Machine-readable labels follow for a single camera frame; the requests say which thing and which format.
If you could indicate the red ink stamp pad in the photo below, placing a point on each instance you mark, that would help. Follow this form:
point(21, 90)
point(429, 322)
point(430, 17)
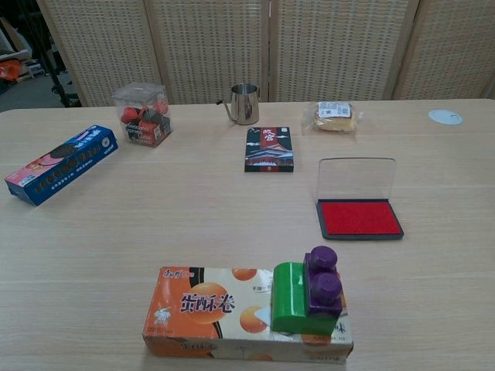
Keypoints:
point(361, 218)

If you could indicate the dark palace print box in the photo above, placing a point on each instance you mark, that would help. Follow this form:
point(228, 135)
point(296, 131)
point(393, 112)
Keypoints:
point(270, 150)

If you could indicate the steel gooseneck pitcher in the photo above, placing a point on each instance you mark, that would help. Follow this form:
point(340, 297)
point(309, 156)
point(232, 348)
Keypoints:
point(244, 106)

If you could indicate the wrapped bread package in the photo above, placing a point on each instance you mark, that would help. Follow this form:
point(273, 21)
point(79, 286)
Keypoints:
point(333, 118)

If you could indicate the green toy block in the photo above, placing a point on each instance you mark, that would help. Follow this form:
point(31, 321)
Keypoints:
point(289, 297)

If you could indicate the clear box of coffee packs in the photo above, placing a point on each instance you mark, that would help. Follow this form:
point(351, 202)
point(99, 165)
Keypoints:
point(143, 116)

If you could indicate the purple toy block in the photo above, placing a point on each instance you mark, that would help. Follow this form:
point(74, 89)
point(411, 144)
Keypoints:
point(323, 288)

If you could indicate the orange egg roll box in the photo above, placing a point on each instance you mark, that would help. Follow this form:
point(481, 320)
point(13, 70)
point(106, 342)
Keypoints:
point(201, 309)

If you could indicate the woven folding screen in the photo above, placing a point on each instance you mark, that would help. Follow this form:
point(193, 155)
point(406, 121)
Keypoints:
point(247, 46)

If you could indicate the blue cookie box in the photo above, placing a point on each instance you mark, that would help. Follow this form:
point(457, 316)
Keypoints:
point(62, 164)

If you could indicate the grey round table grommet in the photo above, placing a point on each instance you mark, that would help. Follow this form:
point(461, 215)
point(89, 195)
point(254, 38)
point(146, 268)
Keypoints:
point(445, 116)

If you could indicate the black tripod stand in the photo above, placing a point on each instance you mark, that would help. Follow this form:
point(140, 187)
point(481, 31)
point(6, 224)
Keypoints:
point(54, 73)

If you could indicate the orange plastic bag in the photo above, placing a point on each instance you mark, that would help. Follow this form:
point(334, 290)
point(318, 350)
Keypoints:
point(9, 69)

